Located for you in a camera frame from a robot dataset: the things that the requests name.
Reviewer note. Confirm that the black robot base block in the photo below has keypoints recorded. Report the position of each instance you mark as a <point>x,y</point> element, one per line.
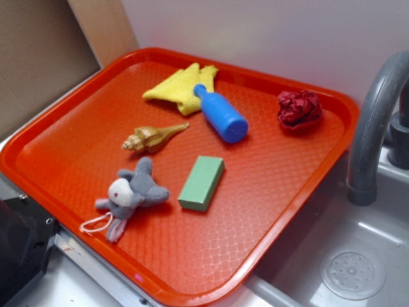
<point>27,237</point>

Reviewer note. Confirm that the blue plastic bottle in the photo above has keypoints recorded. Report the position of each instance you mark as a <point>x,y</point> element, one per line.
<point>229,124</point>

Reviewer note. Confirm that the orange plastic tray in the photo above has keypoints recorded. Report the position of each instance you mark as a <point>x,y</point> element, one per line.
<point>67,157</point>

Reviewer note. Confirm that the green rectangular block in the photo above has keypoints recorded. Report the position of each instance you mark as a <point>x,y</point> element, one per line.
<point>202,183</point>

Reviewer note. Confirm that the golden conch shell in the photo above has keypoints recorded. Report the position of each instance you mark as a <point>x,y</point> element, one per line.
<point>151,139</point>

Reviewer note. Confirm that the yellow cloth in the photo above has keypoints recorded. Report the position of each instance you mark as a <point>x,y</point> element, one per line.
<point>179,87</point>

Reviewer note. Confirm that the grey plush mouse toy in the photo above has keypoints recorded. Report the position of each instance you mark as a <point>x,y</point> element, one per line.
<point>130,191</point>

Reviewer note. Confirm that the crumpled red paper ball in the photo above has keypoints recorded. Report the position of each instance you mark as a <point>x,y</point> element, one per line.
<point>298,110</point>

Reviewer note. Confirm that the grey toy faucet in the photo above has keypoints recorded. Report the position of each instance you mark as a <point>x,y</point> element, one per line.
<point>383,118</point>

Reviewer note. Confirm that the grey toy sink basin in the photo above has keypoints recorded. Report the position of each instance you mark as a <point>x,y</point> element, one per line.
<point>334,253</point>

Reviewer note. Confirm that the brown cardboard panel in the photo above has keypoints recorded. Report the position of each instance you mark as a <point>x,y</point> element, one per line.
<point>49,47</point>

